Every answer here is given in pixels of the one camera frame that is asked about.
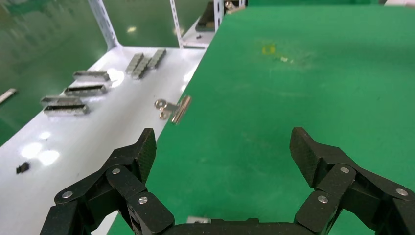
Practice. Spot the grey connector strips group top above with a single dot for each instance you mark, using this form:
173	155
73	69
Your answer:
85	90

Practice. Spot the silver metal strip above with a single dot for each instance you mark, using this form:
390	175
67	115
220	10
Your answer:
7	95

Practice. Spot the grey connector strips group right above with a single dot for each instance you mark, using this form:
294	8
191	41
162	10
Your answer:
157	58

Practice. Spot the grey connector strips group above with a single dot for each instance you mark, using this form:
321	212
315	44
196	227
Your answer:
85	90
157	58

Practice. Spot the green table mat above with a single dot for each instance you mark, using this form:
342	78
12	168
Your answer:
275	107

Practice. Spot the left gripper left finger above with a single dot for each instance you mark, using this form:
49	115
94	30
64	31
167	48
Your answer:
129	181

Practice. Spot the tiny black plastic piece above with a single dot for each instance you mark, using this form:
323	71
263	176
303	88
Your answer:
22	167

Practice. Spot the perforated white rack post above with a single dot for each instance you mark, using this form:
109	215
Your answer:
219	13
176	22
103	26

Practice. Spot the stamped metal bracket part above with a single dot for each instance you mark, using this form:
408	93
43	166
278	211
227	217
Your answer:
198	220

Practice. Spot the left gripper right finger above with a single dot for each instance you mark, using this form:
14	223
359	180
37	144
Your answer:
337	181

